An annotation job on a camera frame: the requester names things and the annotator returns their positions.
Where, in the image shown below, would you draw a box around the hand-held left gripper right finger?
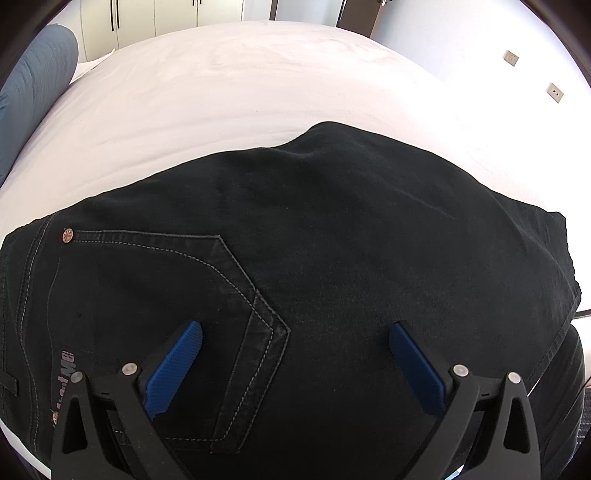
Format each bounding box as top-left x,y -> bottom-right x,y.
389,320 -> 541,480

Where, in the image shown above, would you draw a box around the bed with white sheet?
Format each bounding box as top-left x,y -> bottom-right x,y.
0,21 -> 591,478

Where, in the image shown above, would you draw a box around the black denim pants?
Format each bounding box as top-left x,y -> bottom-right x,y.
0,121 -> 589,480

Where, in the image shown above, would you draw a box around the blue rolled duvet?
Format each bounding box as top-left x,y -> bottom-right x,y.
0,24 -> 79,185

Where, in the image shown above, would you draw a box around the dark brown door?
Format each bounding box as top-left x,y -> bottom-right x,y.
337,0 -> 391,40

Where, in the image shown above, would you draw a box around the white folded cloth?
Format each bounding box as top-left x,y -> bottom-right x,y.
69,46 -> 116,86

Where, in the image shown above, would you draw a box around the white wardrobe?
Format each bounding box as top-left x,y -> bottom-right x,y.
81,0 -> 278,63

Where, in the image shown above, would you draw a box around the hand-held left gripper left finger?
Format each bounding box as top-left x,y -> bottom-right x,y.
51,319 -> 204,480

